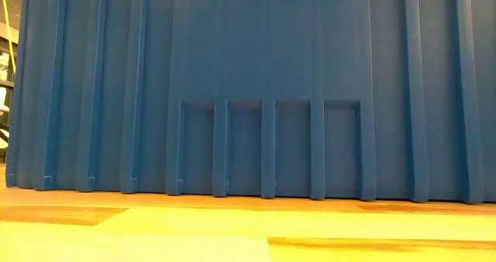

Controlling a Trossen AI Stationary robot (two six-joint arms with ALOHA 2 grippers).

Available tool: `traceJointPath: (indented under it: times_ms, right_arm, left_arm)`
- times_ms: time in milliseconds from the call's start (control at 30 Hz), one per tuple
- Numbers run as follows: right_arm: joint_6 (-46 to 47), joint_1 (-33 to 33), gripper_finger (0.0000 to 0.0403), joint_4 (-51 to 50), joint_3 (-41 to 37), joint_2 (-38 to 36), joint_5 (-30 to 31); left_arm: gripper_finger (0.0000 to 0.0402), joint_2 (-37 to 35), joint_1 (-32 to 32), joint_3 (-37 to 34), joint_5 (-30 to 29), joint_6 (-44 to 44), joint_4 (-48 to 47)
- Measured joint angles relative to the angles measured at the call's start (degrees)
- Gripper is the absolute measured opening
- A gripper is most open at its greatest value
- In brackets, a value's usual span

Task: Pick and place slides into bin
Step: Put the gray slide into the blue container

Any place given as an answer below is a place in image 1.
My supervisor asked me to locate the yellow-orange cable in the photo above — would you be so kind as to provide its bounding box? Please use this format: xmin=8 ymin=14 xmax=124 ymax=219
xmin=0 ymin=0 xmax=19 ymax=75

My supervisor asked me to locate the blue plastic bin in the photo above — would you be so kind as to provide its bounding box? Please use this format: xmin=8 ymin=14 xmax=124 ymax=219
xmin=4 ymin=0 xmax=496 ymax=205

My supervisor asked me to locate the grey shelving rack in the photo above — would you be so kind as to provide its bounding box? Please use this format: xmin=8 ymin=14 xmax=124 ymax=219
xmin=0 ymin=0 xmax=25 ymax=166

